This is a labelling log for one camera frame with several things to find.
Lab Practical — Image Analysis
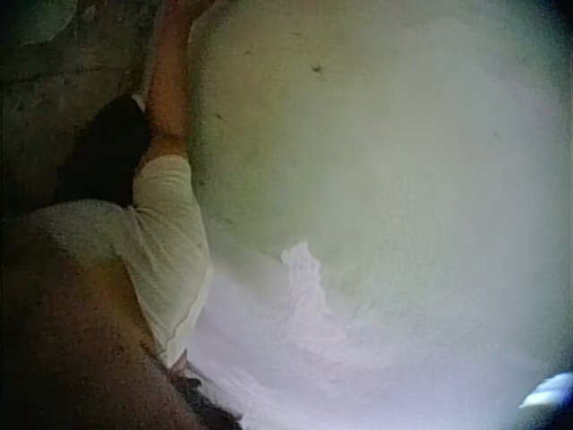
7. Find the white crumpled cloth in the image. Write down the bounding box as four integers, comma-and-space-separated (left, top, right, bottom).
196, 240, 404, 430

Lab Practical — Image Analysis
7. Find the round pale green basin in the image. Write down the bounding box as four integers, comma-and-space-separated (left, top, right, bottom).
12, 0, 81, 47

